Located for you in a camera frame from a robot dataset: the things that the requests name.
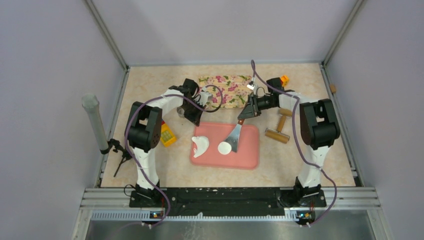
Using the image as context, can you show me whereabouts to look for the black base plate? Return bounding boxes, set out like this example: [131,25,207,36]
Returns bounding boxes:
[129,187,327,218]

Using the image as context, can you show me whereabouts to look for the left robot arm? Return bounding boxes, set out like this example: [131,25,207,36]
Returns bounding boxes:
[124,78,211,207]

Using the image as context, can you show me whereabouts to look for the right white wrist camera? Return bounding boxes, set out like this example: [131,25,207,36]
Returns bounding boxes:
[246,81,258,92]

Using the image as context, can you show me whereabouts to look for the wooden rolling pin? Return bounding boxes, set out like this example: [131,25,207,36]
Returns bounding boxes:
[265,108,293,144]

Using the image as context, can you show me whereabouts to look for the grey cylinder post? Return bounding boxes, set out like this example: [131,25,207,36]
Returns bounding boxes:
[81,93,110,155]

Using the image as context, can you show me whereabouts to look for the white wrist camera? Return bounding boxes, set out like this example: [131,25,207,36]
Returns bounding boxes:
[246,81,258,92]
[197,90,213,107]

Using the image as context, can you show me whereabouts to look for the small wooden wall knob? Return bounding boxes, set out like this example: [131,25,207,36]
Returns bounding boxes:
[329,83,337,94]

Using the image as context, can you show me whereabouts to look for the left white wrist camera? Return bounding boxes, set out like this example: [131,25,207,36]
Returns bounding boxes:
[197,90,213,107]

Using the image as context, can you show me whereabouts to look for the yellow multicolour toy block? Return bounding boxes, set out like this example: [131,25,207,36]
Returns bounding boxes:
[160,120,177,147]

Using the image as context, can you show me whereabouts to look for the small black tripod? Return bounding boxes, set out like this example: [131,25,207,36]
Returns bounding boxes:
[105,138,132,178]

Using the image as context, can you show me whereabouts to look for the round white dumpling wrapper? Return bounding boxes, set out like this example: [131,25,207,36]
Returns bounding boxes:
[217,141,232,155]

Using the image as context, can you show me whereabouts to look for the floral yellow tray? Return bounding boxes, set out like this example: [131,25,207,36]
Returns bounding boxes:
[198,75,252,110]

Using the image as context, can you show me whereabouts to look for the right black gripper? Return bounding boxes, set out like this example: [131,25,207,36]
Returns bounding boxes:
[238,94,275,121]

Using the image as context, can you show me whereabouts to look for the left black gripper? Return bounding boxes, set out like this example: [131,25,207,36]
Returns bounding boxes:
[180,99,206,127]

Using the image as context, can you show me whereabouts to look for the pink plastic tray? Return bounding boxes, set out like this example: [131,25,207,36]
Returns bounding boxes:
[190,122,260,170]

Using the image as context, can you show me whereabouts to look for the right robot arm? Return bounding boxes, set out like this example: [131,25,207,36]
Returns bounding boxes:
[237,77,340,207]

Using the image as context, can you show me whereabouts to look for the white dough ball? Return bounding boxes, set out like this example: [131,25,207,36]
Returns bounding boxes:
[191,136,210,158]

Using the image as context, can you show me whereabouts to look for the red orange toy block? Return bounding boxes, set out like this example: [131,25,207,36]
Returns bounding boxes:
[280,75,290,88]

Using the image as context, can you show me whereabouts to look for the metal scraper wooden handle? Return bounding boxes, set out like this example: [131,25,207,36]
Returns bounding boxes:
[224,119,245,153]

